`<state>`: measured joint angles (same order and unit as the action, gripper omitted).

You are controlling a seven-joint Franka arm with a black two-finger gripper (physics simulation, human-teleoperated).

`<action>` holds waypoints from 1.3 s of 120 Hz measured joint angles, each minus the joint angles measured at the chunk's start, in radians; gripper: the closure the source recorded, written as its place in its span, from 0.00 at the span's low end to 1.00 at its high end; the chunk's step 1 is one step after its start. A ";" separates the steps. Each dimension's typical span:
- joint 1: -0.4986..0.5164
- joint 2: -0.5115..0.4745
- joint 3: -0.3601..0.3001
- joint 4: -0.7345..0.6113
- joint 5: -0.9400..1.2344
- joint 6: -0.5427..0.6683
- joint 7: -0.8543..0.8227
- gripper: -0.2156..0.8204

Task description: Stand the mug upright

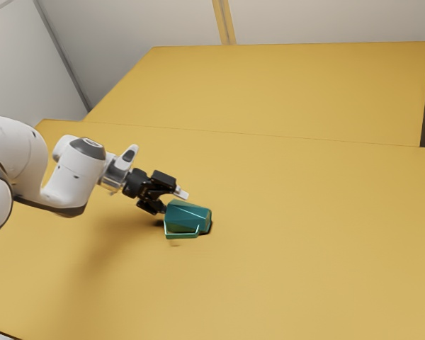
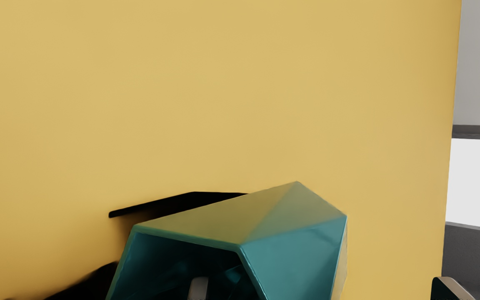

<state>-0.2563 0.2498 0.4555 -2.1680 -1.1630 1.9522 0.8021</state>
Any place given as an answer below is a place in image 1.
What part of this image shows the teal faceted mug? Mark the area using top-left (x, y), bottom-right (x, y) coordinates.
top-left (162, 198), bottom-right (213, 240)

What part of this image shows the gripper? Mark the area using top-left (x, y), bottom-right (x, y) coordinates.
top-left (122, 167), bottom-right (191, 216)

